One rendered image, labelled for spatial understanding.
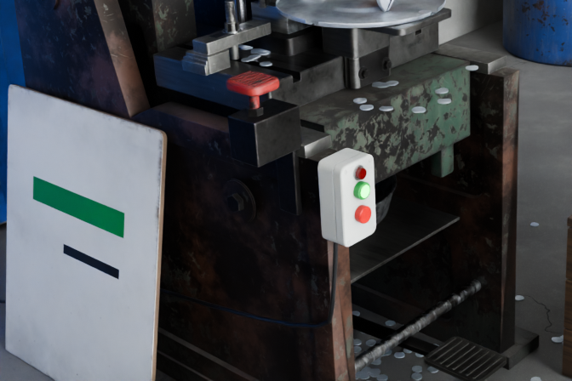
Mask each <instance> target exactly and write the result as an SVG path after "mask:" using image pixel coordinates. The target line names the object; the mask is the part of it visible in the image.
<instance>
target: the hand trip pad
mask: <svg viewBox="0 0 572 381"><path fill-rule="evenodd" d="M278 87H279V80H278V78H277V77H275V76H271V75H267V74H264V73H260V72H257V71H246V72H244V73H242V74H239V75H236V76H235V77H230V78H228V79H227V80H226V88H227V89H228V90H229V91H232V92H235V93H238V94H244V95H247V96H248V97H249V108H250V109H257V108H259V107H260V98H259V96H260V95H262V94H266V93H269V92H271V91H273V90H275V89H277V88H278Z"/></svg>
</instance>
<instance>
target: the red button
mask: <svg viewBox="0 0 572 381"><path fill-rule="evenodd" d="M371 214H372V212H371V208H370V207H369V206H366V205H360V206H359V207H358V208H357V210H356V212H355V220H356V221H357V222H359V223H361V224H366V223H367V222H368V221H369V220H370V217H371Z"/></svg>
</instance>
